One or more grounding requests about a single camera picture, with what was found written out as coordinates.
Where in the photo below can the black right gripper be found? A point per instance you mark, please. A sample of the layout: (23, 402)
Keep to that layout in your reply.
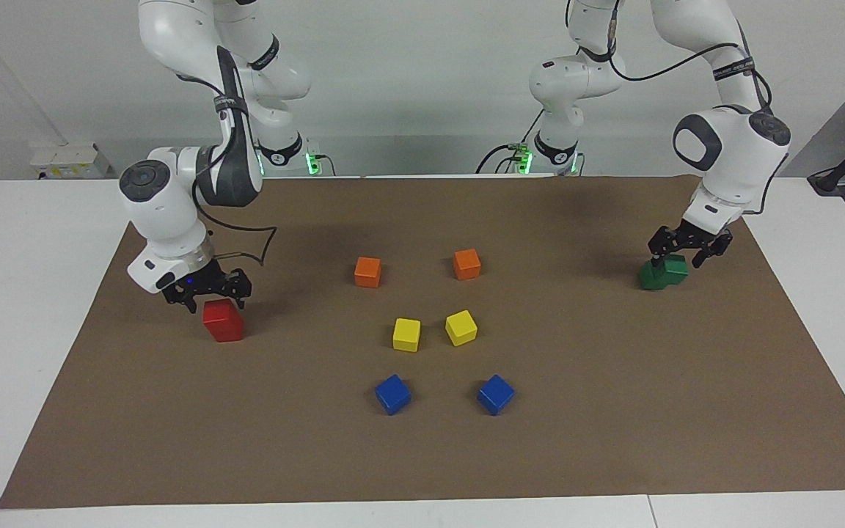
(199, 282)

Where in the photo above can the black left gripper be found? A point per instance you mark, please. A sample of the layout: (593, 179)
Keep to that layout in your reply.
(695, 236)

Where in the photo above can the red wooden cube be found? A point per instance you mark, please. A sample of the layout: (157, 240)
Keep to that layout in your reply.
(229, 336)
(221, 314)

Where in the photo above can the green wooden cube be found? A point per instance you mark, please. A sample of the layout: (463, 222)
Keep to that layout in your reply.
(650, 279)
(676, 271)

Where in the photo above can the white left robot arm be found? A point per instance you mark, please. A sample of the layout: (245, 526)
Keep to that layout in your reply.
(734, 158)

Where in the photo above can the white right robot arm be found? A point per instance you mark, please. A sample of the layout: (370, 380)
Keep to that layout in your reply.
(169, 213)

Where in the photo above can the brown paper table mat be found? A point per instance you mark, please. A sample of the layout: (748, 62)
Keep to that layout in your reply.
(246, 440)

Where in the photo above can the orange wooden cube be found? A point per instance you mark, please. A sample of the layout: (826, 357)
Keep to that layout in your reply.
(367, 273)
(466, 265)

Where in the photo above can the yellow wooden cube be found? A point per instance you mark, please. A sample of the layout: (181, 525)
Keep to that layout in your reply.
(406, 335)
(461, 328)

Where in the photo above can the white power strip box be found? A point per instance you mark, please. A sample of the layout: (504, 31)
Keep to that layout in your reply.
(63, 160)

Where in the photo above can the blue wooden cube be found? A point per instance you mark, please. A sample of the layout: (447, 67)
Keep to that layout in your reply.
(392, 394)
(496, 395)

